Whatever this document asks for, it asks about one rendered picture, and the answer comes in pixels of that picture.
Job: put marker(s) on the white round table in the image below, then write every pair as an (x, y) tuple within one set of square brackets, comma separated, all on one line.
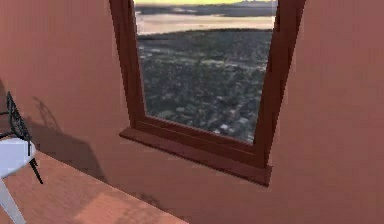
[(11, 156)]

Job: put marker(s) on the brown framed window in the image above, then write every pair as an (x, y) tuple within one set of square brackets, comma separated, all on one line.
[(203, 83)]

